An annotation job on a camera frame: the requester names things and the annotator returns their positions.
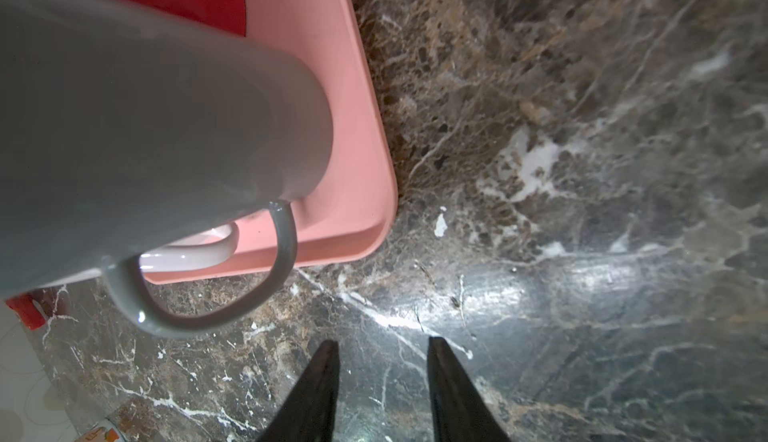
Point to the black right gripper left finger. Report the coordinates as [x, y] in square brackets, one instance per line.
[309, 412]

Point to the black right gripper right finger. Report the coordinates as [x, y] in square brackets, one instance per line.
[458, 411]

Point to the pinkish white ceramic mug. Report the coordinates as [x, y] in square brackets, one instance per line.
[201, 251]

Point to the dark grey ceramic mug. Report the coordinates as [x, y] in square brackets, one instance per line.
[124, 130]

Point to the pink plastic tray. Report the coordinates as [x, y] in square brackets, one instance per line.
[352, 209]

